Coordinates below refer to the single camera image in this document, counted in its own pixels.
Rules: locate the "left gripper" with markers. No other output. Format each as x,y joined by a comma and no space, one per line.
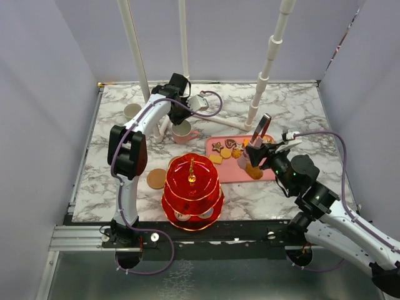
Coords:
177,120

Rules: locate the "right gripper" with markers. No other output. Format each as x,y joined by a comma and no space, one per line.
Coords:
257,154

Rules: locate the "metal tongs pink tips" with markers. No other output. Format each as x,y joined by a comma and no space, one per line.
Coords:
257,136

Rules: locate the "pink mug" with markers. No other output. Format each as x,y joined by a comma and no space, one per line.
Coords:
183,132

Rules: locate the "blue frosted donut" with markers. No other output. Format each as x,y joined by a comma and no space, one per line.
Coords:
207,214

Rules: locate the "red three-tier stand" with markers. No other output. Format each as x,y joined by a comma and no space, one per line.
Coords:
192,187

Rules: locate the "white chocolate donut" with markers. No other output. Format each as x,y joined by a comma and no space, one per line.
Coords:
181,217

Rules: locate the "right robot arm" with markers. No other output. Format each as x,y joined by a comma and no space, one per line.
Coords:
326,220

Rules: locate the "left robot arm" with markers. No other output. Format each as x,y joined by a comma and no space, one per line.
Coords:
127,151

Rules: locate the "orange fish cookie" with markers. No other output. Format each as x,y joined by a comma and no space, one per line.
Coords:
246,143

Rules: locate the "brown croissant bread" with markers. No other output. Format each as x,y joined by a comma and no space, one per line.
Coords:
254,173

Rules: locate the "right star gingerbread cookie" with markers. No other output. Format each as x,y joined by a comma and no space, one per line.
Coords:
240,147

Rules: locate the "star gingerbread cookie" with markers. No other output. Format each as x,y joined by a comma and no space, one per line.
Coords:
240,147
217,147

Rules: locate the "swirl butter cookie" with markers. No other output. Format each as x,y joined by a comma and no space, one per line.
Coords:
236,153

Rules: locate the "heart gingerbread cookie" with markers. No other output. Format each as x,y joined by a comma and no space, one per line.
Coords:
230,143

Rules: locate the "pink serving tray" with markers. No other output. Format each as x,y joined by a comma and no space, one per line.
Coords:
228,170

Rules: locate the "left round biscuit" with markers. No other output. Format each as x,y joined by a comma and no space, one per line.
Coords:
225,153

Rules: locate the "left star gingerbread cookie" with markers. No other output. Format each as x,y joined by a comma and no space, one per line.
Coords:
217,147

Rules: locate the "rectangular yellow biscuit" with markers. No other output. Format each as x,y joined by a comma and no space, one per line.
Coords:
216,159

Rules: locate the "green mug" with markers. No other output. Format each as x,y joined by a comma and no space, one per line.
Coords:
131,110

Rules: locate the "upper wooden coaster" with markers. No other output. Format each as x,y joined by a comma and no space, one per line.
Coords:
172,160

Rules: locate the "wooden coaster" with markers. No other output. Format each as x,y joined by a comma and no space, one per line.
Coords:
156,178
172,160

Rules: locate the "lower wooden coaster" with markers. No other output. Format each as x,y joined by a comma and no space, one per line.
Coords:
156,178

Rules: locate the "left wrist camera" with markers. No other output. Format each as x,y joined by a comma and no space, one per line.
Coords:
197,103

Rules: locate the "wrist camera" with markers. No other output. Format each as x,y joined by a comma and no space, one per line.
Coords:
197,103
289,140

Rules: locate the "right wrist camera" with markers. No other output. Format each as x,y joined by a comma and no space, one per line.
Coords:
289,140

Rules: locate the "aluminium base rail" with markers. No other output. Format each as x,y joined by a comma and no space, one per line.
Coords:
98,237

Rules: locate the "white pvc pipe frame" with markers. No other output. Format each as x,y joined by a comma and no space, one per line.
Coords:
220,65

